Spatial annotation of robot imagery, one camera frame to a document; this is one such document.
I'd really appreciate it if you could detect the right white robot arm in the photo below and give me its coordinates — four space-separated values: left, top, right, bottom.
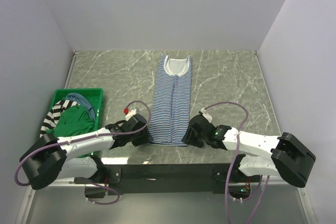
184 113 316 188

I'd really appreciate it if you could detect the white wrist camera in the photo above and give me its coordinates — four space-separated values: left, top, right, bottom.
123 108 139 121
199 108 213 122

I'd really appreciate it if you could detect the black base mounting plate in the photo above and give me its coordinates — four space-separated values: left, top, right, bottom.
73 163 260 196

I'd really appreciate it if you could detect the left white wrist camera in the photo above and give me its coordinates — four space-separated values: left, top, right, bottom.
123 108 139 121

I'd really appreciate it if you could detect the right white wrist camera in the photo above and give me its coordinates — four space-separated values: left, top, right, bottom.
199 108 213 122

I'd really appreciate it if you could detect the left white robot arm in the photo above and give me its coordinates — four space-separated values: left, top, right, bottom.
19 113 152 190

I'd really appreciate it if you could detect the grey blue garment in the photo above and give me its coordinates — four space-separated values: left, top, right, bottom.
65 92 96 121

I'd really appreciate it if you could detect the green garment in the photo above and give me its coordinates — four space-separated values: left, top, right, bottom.
52 105 95 137

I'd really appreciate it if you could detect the blue white striped tank top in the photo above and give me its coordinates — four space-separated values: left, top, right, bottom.
149 55 192 147

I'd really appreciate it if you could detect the black white striped garment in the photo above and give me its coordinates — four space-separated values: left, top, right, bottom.
39 100 79 137

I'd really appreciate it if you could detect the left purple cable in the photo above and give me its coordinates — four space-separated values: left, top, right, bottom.
14 100 151 206

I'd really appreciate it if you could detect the green plastic basket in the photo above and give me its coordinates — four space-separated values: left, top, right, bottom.
46 88 103 134

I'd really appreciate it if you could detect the aluminium frame rail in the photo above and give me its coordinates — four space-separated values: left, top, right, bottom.
17 180 317 223

